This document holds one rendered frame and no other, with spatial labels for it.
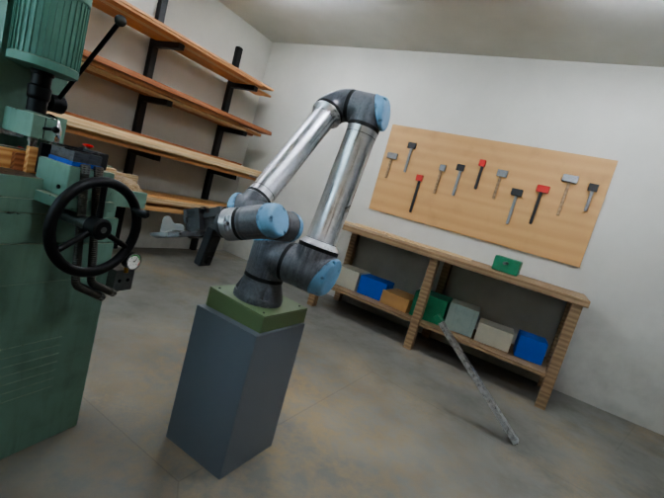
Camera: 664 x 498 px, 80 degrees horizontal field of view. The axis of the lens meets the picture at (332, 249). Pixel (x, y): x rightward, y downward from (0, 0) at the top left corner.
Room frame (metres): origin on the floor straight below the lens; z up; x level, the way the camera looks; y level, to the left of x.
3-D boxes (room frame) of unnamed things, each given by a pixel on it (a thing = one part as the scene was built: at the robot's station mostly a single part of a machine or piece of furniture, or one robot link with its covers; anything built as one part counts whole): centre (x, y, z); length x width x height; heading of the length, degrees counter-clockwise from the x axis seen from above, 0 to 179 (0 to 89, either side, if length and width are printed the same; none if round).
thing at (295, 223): (1.16, 0.16, 0.95); 0.12 x 0.12 x 0.09; 69
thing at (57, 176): (1.16, 0.78, 0.91); 0.15 x 0.14 x 0.09; 160
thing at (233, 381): (1.49, 0.23, 0.27); 0.30 x 0.30 x 0.55; 62
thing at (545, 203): (3.80, -1.14, 1.50); 2.00 x 0.04 x 0.90; 62
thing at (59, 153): (1.17, 0.78, 0.99); 0.13 x 0.11 x 0.06; 160
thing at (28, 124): (1.22, 0.99, 1.03); 0.14 x 0.07 x 0.09; 70
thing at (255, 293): (1.49, 0.22, 0.67); 0.19 x 0.19 x 0.10
